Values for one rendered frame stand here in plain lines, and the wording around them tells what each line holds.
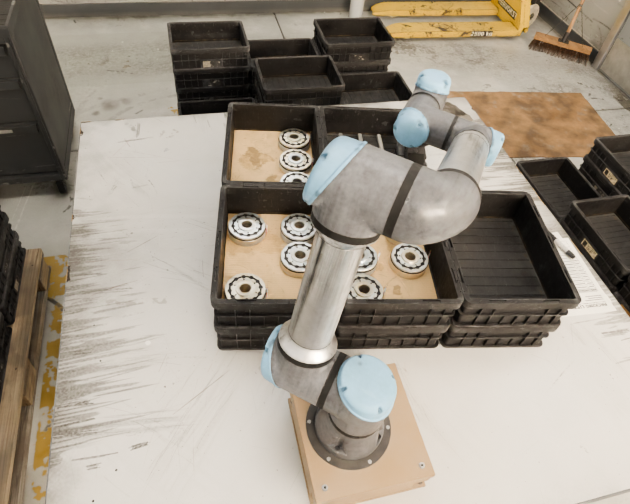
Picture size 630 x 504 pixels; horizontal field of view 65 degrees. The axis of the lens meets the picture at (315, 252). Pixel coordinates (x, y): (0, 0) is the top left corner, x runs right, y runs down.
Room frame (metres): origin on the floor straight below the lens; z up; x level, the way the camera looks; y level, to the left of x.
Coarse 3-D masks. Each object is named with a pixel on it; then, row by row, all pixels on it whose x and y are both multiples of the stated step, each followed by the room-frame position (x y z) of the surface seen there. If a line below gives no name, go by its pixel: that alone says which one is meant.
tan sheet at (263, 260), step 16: (272, 224) 0.97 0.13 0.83; (272, 240) 0.91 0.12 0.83; (240, 256) 0.83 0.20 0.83; (256, 256) 0.84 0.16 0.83; (272, 256) 0.85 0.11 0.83; (224, 272) 0.77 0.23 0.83; (240, 272) 0.78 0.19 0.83; (256, 272) 0.79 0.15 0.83; (272, 272) 0.79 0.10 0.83; (224, 288) 0.72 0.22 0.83; (272, 288) 0.74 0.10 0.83; (288, 288) 0.75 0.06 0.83
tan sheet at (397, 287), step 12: (384, 240) 0.96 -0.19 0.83; (384, 252) 0.92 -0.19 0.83; (384, 264) 0.87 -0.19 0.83; (372, 276) 0.83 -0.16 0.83; (384, 276) 0.83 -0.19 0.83; (396, 276) 0.84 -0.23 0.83; (384, 288) 0.79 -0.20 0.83; (396, 288) 0.80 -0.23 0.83; (408, 288) 0.80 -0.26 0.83; (420, 288) 0.81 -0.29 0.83; (432, 288) 0.81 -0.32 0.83
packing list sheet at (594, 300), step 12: (564, 240) 1.19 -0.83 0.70; (576, 252) 1.14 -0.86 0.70; (576, 264) 1.09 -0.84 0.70; (576, 276) 1.04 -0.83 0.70; (588, 276) 1.04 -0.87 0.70; (588, 288) 0.99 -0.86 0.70; (600, 288) 1.00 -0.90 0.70; (588, 300) 0.95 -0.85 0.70; (600, 300) 0.95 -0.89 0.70; (576, 312) 0.89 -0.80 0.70; (588, 312) 0.90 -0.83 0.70; (600, 312) 0.91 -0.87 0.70
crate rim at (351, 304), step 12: (444, 240) 0.90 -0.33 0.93; (444, 252) 0.86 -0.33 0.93; (456, 276) 0.78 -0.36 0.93; (456, 288) 0.74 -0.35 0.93; (348, 300) 0.67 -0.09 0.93; (360, 300) 0.67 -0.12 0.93; (372, 300) 0.68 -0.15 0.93; (384, 300) 0.68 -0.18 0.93; (396, 300) 0.68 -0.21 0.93; (408, 300) 0.69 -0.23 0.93; (420, 300) 0.69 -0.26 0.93; (432, 300) 0.70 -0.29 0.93; (444, 300) 0.70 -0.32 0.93; (456, 300) 0.71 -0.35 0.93
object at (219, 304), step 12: (216, 240) 0.79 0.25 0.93; (216, 252) 0.76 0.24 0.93; (216, 264) 0.72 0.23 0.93; (216, 276) 0.69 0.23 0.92; (216, 288) 0.65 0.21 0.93; (216, 300) 0.62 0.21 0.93; (228, 300) 0.62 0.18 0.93; (240, 300) 0.63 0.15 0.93; (252, 300) 0.63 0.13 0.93; (264, 300) 0.63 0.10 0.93; (276, 300) 0.64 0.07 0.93; (288, 300) 0.64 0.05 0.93
